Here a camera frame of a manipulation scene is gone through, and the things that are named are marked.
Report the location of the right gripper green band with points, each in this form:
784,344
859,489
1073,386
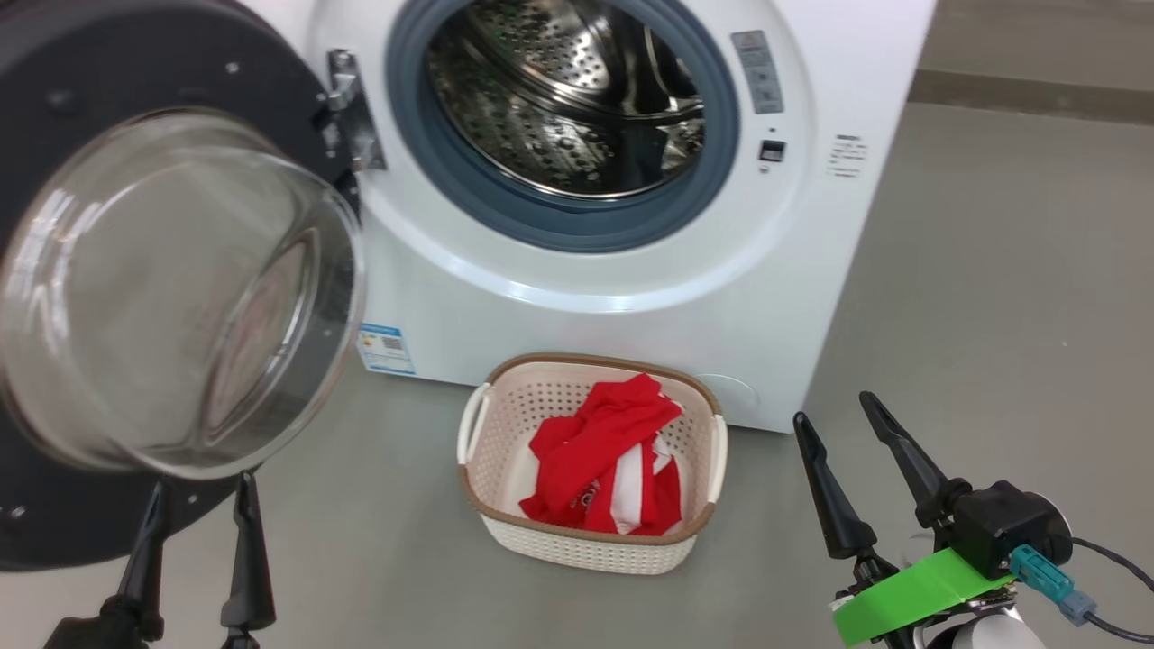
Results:
902,595

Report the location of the black round glass washer door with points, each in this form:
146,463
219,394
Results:
135,72

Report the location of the blue energy label sticker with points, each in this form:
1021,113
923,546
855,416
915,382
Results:
387,350

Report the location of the red and white garment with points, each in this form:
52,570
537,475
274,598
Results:
595,442

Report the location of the small printed text sticker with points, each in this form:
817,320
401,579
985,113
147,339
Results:
847,155

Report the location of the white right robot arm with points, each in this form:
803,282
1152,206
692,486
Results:
992,634

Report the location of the white front-load washing machine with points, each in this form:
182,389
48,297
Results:
631,306

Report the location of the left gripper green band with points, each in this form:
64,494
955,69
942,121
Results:
90,633

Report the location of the metal door hinge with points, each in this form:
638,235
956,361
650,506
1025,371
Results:
353,108

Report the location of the cream perforated laundry basket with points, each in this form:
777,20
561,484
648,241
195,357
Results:
586,550

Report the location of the round drain filter cover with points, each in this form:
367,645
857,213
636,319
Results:
735,397

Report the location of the grey warning sticker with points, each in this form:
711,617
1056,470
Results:
757,72

